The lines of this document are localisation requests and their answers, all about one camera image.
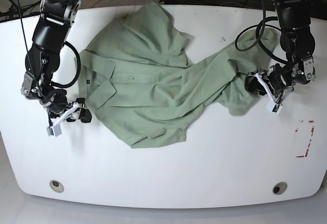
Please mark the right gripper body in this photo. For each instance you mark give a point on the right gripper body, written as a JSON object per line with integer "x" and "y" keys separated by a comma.
{"x": 59, "y": 105}

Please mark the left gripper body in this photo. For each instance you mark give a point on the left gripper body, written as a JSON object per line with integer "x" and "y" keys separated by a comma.
{"x": 279, "y": 80}

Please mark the green T-shirt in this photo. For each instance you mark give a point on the green T-shirt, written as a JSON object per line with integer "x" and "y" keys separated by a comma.
{"x": 137, "y": 80}

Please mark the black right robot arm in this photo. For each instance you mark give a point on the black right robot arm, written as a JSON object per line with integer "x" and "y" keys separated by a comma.
{"x": 43, "y": 59}

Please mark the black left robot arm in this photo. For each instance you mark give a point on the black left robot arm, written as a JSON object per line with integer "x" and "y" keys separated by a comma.
{"x": 297, "y": 42}

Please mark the red tape rectangle marking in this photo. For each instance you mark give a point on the red tape rectangle marking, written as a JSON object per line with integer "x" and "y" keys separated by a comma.
{"x": 303, "y": 138}

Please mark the left table grommet hole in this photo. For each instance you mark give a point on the left table grommet hole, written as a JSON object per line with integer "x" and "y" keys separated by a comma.
{"x": 56, "y": 186}

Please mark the table grommet hole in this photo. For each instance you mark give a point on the table grommet hole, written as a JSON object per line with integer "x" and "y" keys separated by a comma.
{"x": 280, "y": 188}
{"x": 56, "y": 186}

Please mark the black tripod legs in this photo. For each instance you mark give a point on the black tripod legs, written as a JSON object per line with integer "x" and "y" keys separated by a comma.
{"x": 26, "y": 11}

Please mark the right table grommet hole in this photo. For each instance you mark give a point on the right table grommet hole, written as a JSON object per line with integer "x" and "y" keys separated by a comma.
{"x": 280, "y": 188}

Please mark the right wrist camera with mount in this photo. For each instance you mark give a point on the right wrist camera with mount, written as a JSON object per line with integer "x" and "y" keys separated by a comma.
{"x": 71, "y": 113}

